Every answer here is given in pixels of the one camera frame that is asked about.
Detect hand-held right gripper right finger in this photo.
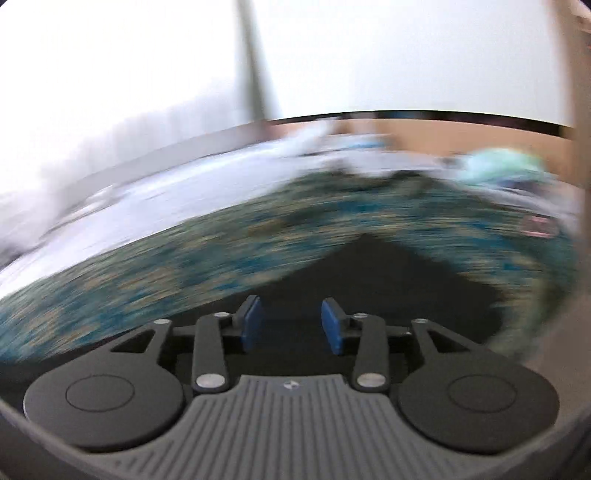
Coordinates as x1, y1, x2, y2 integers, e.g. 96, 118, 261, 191
321, 298, 481, 393

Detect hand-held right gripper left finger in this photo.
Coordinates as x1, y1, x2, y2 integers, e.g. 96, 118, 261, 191
109, 295, 265, 394

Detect black pants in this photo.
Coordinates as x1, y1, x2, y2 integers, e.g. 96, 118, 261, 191
159, 233, 505, 377

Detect teal paisley patterned blanket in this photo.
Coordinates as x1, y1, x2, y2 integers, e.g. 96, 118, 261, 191
0, 172, 578, 372

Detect white bed sheet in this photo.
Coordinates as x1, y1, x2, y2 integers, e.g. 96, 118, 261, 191
0, 131, 580, 296

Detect white sheer curtain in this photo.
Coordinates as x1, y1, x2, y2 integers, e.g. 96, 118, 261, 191
0, 0, 247, 199

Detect light teal cloth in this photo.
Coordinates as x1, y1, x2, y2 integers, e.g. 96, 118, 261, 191
459, 147, 557, 192

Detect grey-green curtain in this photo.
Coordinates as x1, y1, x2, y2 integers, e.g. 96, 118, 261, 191
235, 0, 284, 123

